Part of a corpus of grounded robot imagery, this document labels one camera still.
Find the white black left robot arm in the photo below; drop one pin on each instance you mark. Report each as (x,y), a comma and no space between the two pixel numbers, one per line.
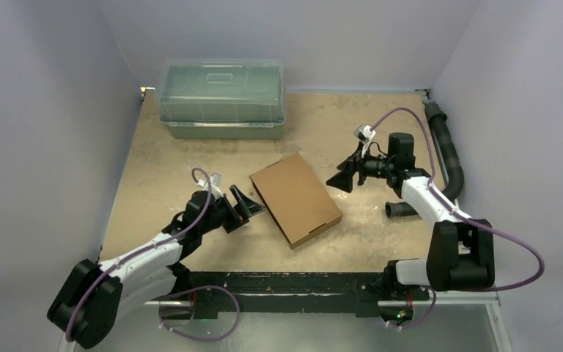
(96,294)

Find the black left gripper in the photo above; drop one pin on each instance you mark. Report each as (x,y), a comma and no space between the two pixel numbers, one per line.
(245,207)

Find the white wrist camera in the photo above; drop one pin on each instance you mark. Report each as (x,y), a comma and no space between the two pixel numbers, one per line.
(365,135)
(213,183)

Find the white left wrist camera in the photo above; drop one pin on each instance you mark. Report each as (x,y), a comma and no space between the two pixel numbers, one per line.
(213,183)

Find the brown cardboard box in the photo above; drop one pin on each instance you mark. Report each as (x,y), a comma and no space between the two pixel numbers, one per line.
(296,200)

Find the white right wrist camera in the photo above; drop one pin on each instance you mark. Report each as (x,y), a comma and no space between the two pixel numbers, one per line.
(365,135)

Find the clear plastic storage bin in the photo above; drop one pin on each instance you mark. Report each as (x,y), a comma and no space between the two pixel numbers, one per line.
(222,98)

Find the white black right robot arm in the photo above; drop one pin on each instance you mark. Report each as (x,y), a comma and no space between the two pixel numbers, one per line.
(460,256)

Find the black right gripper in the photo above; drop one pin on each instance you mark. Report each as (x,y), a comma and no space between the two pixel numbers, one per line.
(357,166)

